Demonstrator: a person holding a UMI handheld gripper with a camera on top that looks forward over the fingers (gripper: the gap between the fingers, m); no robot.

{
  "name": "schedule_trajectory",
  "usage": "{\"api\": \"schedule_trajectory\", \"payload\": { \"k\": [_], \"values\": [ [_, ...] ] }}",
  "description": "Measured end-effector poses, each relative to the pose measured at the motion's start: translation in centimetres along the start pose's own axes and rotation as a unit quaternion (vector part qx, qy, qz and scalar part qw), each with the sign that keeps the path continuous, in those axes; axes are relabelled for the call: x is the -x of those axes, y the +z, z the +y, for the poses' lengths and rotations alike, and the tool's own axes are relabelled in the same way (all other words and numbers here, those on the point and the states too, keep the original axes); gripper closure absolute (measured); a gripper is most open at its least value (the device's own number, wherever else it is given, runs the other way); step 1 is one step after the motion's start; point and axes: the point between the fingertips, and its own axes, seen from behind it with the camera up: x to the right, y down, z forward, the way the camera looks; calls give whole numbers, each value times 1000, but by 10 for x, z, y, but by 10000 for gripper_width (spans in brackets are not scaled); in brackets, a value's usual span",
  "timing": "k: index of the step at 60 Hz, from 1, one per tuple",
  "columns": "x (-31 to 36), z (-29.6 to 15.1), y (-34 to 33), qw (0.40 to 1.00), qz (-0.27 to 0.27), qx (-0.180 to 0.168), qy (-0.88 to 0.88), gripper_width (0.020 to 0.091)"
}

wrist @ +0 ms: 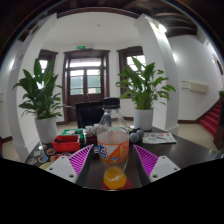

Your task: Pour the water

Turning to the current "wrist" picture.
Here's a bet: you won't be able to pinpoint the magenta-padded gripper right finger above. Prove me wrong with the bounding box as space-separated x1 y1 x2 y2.
133 143 182 188

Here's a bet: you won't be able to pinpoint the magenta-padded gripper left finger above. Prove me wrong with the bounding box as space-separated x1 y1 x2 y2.
45 143 96 188

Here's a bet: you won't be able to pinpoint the clear orange-label drink bottle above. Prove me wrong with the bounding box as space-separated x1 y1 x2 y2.
96 97 130 191

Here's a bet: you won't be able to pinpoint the red plastic box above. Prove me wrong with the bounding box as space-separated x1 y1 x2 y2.
52 134 81 153

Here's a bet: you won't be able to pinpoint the printed magazine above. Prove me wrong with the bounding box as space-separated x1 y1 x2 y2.
142 131 178 145

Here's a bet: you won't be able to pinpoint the grey round headphones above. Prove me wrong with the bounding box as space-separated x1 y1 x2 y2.
128 128 145 144

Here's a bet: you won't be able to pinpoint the green box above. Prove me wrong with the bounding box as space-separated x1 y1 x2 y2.
61 128 86 139

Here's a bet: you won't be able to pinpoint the flat round red coaster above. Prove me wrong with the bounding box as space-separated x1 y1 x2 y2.
100 178 133 192

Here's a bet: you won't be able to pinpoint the small potted leafy plant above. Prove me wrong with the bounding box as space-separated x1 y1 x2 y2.
115 55 177 132

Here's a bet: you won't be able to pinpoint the large potted leafy plant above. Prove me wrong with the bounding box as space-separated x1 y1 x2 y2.
12 58 64 144

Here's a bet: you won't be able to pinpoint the red carpeted staircase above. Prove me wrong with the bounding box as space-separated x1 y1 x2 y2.
199 99 223 137

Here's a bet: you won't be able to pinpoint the white wall heater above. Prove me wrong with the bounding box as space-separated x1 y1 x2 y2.
181 80 210 94

